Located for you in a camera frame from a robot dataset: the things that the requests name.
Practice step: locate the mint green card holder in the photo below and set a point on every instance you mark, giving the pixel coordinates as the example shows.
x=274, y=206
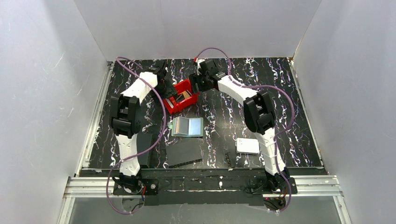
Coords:
x=196, y=127

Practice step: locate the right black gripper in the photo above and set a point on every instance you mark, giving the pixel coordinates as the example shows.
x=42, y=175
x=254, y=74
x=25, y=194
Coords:
x=194, y=82

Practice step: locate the red plastic bin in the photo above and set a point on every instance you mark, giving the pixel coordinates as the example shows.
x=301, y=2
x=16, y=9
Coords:
x=172, y=106

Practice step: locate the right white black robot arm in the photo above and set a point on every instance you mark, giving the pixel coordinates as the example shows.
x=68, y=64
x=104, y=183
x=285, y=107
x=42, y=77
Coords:
x=258, y=111

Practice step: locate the small black comb strip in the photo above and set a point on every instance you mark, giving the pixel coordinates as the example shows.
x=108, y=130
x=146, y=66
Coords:
x=228, y=161

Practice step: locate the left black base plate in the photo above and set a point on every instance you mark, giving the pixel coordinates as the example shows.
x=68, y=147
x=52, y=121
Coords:
x=148, y=187

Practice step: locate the white flat box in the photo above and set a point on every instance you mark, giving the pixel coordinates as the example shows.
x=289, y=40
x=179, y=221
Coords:
x=247, y=146

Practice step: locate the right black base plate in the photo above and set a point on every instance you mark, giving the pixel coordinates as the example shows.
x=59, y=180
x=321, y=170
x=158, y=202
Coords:
x=259, y=186

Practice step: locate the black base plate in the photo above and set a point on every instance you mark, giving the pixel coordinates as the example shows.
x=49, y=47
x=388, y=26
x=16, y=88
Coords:
x=259, y=186
x=148, y=187

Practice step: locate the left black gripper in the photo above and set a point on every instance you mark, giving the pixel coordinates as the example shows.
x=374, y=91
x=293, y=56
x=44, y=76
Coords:
x=168, y=91

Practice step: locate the black flat plate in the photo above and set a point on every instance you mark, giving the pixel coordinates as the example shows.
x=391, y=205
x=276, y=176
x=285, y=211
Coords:
x=185, y=152

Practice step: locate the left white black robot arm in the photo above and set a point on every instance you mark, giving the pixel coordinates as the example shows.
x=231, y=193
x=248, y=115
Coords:
x=125, y=120

